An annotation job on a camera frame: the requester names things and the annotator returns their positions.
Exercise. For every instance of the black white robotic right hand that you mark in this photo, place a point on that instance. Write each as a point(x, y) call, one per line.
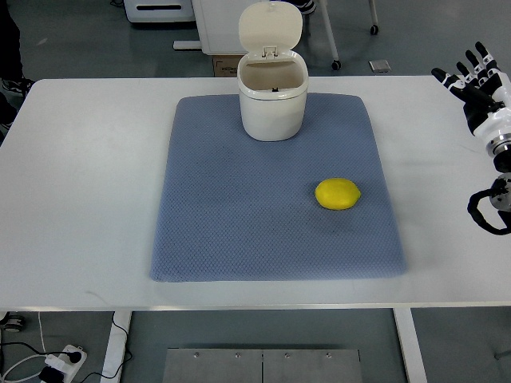
point(485, 91)

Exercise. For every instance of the yellow lemon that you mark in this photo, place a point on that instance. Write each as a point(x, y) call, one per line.
point(337, 194)

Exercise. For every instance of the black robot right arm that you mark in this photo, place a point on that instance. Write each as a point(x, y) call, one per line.
point(499, 192)

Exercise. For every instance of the white trash bin with lid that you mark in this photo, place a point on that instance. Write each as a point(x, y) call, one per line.
point(272, 78)

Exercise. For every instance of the grey floor socket plate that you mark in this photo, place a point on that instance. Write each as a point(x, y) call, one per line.
point(379, 66)

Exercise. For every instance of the white wheeled stand legs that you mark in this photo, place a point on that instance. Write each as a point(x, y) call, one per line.
point(348, 40)

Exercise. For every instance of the cardboard box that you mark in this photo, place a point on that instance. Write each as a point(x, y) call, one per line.
point(225, 65)

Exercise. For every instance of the white table leg right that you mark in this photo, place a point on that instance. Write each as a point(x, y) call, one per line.
point(410, 348)

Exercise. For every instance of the white table leg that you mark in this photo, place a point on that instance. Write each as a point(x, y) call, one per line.
point(116, 353)
point(410, 348)

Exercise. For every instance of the white cabinet on floor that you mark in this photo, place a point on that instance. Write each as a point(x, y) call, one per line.
point(237, 27)

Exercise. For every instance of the blue textured mat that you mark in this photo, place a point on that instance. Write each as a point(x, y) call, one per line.
point(238, 209)

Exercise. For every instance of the white device with black slot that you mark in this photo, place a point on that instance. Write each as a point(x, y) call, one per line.
point(159, 11)

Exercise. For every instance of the white table leg left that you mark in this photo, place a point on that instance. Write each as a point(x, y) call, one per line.
point(116, 353)

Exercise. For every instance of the black white sneaker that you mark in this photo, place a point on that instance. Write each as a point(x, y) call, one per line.
point(21, 86)

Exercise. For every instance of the white power strip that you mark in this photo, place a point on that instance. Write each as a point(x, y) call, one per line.
point(68, 362)

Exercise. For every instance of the black caster wheel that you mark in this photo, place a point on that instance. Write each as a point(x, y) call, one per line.
point(12, 322)

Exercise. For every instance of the metal base plate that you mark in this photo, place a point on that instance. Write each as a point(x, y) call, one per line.
point(262, 365)

